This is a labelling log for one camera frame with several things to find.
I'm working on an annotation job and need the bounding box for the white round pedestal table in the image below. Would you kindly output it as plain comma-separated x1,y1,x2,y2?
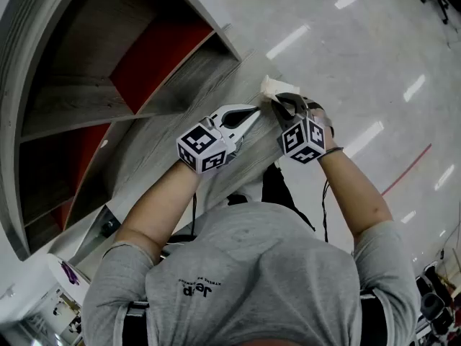
46,252,91,296

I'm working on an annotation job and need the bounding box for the grey wooden shelf unit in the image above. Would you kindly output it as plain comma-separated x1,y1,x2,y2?
0,0,242,262

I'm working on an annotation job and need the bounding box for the black shoulder strap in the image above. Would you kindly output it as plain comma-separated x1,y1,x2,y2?
122,299,151,346
359,290,388,346

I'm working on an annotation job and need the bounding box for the person's right hand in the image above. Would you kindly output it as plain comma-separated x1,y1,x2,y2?
305,99,335,147

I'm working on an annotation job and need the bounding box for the person's left forearm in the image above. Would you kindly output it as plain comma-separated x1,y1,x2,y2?
115,159,202,263

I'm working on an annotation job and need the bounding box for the thin black cable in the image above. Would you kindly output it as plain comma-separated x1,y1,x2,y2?
190,191,198,238
321,178,331,243

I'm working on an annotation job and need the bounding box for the black padded chair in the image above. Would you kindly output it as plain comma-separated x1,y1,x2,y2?
416,261,457,337

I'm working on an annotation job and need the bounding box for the person's right forearm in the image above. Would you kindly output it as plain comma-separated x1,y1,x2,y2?
316,151,394,247

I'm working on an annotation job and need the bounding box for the purple cloth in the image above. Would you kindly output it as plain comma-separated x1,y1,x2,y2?
59,260,81,286

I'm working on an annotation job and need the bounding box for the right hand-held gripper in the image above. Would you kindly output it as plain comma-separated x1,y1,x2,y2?
270,92,327,166

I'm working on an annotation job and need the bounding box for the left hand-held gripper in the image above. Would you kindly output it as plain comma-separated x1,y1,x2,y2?
175,104,261,175

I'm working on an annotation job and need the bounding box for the person's grey shirt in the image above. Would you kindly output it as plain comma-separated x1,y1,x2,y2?
81,189,422,346

